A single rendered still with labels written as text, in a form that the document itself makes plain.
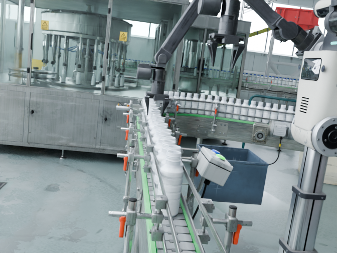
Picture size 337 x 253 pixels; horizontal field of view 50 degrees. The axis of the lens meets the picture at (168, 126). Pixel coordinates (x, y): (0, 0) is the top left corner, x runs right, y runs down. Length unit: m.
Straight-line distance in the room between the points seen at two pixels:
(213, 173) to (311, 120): 0.52
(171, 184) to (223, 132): 2.16
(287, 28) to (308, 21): 6.51
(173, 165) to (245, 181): 1.01
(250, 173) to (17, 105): 3.56
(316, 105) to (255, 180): 0.60
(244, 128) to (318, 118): 1.62
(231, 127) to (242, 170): 1.21
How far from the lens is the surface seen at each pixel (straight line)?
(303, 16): 8.19
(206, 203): 0.74
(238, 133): 3.04
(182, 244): 0.83
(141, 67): 1.57
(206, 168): 1.10
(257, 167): 1.88
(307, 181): 1.58
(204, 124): 3.04
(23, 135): 4.92
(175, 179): 0.90
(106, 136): 4.75
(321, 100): 1.46
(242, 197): 1.91
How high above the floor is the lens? 1.38
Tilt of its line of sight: 10 degrees down
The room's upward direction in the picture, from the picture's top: 7 degrees clockwise
